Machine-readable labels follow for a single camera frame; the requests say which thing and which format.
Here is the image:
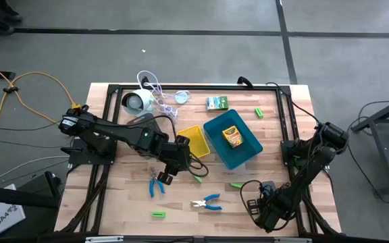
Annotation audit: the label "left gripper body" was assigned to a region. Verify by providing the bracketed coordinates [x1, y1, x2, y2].
[162, 143, 192, 173]

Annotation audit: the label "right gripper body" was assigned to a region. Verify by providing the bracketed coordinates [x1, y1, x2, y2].
[255, 190, 282, 217]

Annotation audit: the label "blue-handled pliers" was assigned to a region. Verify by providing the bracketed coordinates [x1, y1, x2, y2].
[190, 193, 223, 211]
[148, 166, 166, 198]

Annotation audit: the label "yellow green crayon box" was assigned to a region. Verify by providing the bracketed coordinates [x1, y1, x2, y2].
[221, 125, 244, 149]

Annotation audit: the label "green white pencil box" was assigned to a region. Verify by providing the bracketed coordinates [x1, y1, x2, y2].
[205, 95, 230, 111]

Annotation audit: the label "yellow plastic basket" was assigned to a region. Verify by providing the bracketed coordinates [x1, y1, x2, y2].
[176, 124, 211, 159]

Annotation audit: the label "teal plastic bin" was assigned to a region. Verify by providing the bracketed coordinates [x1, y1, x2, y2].
[203, 108, 264, 171]

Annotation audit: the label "white round disc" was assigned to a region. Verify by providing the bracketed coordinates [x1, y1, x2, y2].
[174, 90, 192, 105]

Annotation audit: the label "black stand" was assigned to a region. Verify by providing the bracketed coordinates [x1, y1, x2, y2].
[0, 170, 62, 209]

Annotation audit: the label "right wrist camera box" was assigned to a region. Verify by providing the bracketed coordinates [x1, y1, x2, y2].
[247, 198, 260, 217]

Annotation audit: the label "white metal bracket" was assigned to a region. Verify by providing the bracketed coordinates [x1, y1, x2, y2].
[85, 236, 124, 243]
[274, 237, 313, 243]

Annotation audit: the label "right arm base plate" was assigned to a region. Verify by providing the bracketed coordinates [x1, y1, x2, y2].
[280, 139, 330, 168]

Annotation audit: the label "white cable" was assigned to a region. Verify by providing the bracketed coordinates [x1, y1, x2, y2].
[136, 70, 179, 119]

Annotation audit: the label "white security camera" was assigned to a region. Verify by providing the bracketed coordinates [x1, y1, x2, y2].
[121, 88, 155, 118]

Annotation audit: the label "black aluminium table frame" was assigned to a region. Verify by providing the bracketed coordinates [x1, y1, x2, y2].
[54, 82, 342, 237]

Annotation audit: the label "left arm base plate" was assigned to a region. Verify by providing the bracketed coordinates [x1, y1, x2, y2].
[68, 137, 118, 166]

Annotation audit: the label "orange extension cable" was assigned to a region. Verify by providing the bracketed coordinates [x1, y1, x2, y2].
[0, 57, 82, 149]

